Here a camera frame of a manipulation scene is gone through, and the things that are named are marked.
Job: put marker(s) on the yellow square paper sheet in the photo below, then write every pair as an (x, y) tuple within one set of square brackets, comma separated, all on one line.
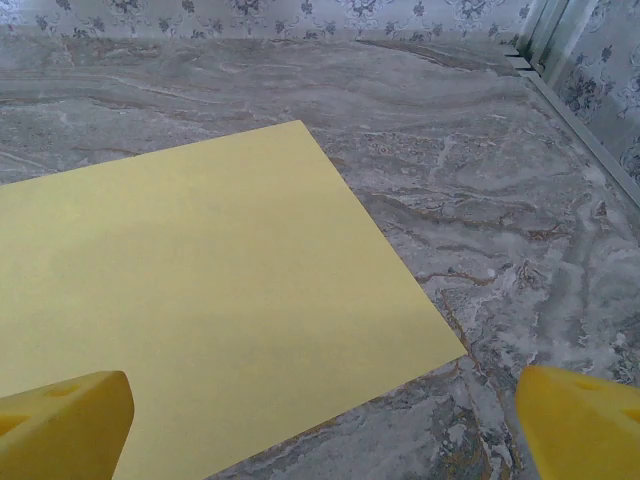
[(200, 275)]

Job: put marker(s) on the aluminium frame post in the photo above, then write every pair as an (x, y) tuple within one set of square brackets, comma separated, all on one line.
[(550, 30)]

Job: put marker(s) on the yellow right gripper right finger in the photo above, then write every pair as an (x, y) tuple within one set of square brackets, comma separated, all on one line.
[(585, 430)]

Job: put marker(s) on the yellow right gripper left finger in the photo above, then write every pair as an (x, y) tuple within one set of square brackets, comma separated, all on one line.
[(65, 430)]

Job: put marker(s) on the aluminium side rail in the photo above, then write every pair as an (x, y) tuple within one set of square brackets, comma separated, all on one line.
[(590, 140)]

